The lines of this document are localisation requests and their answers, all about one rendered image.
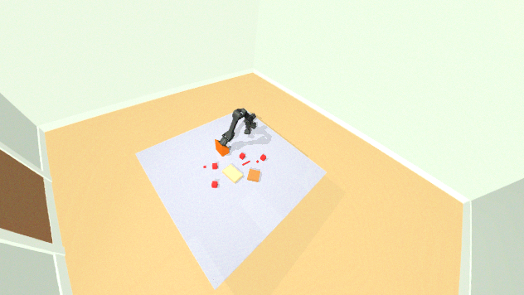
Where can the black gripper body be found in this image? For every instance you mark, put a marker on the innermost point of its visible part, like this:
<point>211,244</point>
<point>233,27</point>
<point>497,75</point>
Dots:
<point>247,131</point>

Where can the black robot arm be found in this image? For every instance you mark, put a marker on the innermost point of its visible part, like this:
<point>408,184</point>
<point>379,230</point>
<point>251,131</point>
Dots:
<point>237,115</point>

